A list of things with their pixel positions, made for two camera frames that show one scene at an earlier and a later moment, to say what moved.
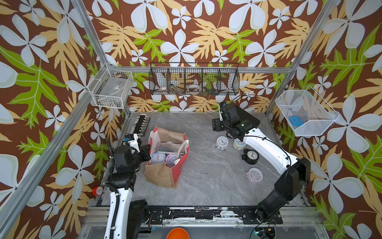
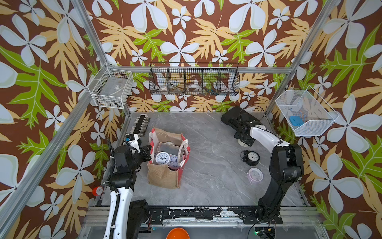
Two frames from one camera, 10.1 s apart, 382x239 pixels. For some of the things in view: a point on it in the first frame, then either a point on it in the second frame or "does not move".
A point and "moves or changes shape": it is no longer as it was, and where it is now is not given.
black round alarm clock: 250,156 does not move
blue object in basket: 296,121 does not move
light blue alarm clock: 238,145 moves or changes shape
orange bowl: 178,233 does not move
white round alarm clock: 222,143 → 162,158
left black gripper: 144,152 does not move
